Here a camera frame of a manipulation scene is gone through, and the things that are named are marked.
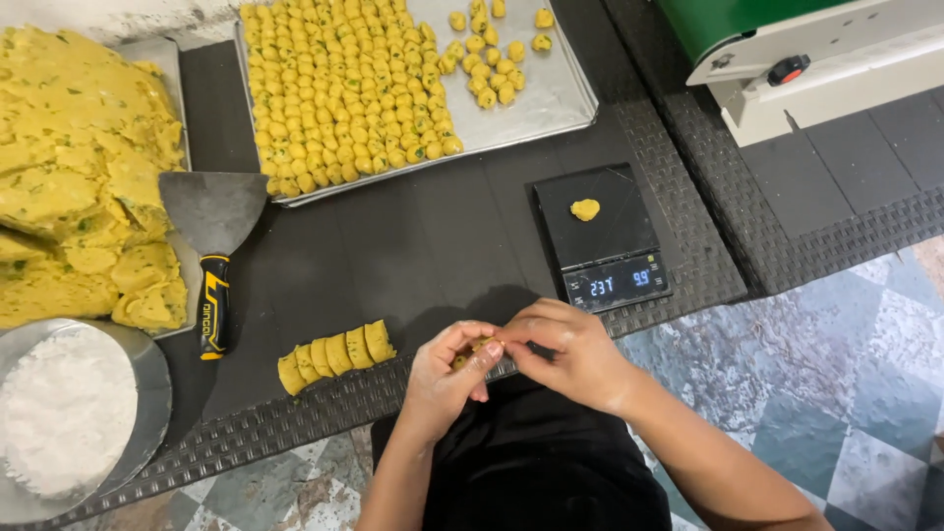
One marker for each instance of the person's left hand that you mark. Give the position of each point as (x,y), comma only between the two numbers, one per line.
(435,376)

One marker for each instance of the person's right hand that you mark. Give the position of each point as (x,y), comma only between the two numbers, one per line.
(579,361)

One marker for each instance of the small yellow dough piece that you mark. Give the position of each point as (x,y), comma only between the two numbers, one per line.
(479,344)

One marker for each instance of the row of sliced dough pieces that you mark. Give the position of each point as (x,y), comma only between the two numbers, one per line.
(338,355)

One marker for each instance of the person's black apron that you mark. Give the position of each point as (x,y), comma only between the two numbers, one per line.
(531,464)

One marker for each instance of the black digital kitchen scale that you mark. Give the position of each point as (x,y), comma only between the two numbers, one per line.
(590,243)

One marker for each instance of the yellow dough lump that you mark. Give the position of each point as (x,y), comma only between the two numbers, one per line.
(585,209)

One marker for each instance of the large metal baking tray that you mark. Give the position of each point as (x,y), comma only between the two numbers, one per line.
(546,96)

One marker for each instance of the round metal bowl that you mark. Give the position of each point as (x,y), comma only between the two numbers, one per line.
(151,383)

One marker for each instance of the rows of shaped dough balls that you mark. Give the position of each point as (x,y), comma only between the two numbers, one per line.
(346,96)

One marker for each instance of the black and red knob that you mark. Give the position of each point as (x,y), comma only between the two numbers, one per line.
(787,71)

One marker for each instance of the white flour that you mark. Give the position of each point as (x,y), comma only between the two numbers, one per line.
(63,413)

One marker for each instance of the green and white machine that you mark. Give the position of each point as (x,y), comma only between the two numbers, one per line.
(833,74)

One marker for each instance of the metal tray under dough heap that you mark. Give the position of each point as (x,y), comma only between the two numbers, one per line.
(164,63)

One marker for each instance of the large yellow herb dough heap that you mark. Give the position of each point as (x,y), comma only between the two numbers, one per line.
(70,177)

